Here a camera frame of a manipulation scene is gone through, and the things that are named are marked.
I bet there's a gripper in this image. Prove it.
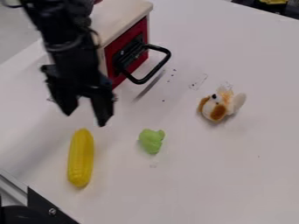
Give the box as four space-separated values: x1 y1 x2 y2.
39 43 117 128

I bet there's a green toy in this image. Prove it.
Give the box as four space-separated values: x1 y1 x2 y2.
137 128 166 156

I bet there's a drawer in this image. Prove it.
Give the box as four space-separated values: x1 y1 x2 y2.
102 16 173 89

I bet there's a brown and white plush animal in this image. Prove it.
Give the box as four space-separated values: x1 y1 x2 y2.
196 84 248 123

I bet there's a cabinet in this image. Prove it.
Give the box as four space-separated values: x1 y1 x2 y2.
87 0 155 90

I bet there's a yellow toy corn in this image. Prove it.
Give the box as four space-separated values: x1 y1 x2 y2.
66 128 96 188

